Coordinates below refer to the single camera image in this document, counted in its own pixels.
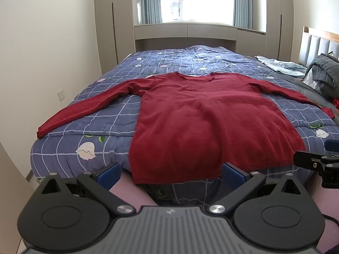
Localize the silver bag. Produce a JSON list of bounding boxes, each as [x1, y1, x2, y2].
[[302, 70, 322, 90]]

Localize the grey quilted blanket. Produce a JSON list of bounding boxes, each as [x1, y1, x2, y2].
[[307, 53, 339, 98]]

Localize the blue checked quilt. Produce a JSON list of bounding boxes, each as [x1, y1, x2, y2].
[[30, 45, 339, 207]]

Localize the window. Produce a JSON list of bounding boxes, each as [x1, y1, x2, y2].
[[160, 0, 235, 23]]

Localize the black cable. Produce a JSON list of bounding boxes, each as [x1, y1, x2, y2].
[[322, 213, 339, 228]]

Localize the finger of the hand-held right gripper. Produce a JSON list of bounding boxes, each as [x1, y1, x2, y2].
[[324, 140, 339, 152], [293, 151, 339, 188]]

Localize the blue curtain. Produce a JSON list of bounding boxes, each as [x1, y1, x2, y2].
[[233, 0, 253, 29], [139, 0, 163, 25]]

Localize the beige window cabinet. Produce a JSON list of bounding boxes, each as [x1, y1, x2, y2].
[[134, 22, 267, 56]]

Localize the beige wardrobe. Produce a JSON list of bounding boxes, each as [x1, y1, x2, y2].
[[265, 0, 294, 64], [94, 0, 136, 76]]

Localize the light blue clothes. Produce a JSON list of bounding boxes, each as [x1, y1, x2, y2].
[[255, 55, 308, 77]]

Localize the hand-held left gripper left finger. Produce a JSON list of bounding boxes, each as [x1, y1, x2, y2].
[[40, 162, 135, 217]]

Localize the red long-sleeved sweater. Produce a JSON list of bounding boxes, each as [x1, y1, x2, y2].
[[36, 71, 335, 185]]

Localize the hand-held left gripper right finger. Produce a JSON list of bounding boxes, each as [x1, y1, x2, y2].
[[209, 163, 305, 215]]

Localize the grey padded headboard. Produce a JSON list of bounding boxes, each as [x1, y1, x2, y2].
[[299, 26, 339, 68]]

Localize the grey quilted mattress pad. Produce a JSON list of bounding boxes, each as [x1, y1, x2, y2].
[[245, 55, 339, 127]]

